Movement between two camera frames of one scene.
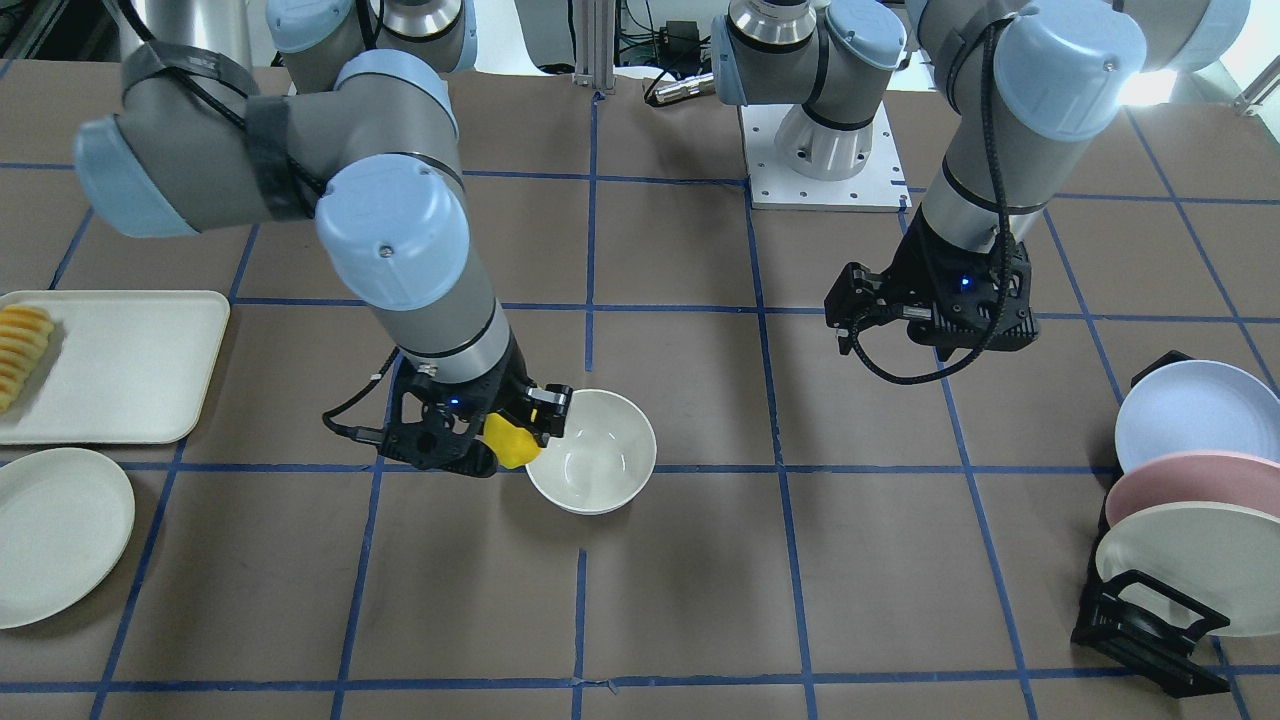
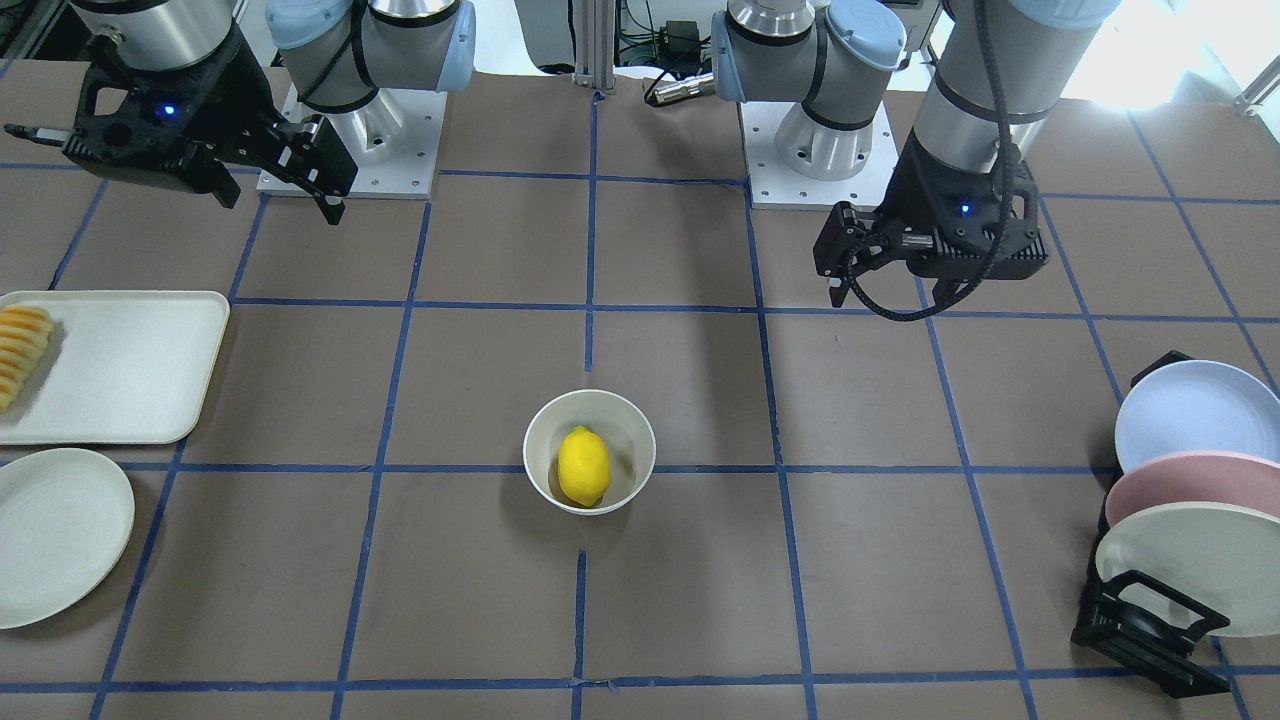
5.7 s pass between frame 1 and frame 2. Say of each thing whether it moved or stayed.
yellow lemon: moved
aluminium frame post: stayed
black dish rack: stayed
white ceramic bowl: stayed
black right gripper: moved
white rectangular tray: stayed
